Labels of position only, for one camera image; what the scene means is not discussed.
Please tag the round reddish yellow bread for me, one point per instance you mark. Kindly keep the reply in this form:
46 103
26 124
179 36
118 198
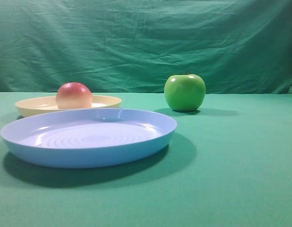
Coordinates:
73 95

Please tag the blue plastic plate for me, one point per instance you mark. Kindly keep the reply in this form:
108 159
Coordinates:
88 138

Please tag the yellow plastic plate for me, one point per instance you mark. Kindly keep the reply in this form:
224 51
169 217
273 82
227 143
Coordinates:
47 104

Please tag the green apple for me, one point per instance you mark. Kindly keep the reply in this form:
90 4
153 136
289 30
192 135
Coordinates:
184 93

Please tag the green cloth backdrop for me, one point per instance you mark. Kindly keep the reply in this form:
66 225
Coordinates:
236 46

